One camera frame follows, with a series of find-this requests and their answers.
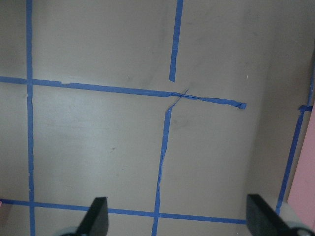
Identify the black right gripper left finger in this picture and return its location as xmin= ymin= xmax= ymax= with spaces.
xmin=74 ymin=197 xmax=109 ymax=236

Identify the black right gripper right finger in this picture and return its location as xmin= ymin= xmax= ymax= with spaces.
xmin=246 ymin=194 xmax=315 ymax=236

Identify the pink plastic bin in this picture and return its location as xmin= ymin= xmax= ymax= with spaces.
xmin=287 ymin=109 xmax=315 ymax=230

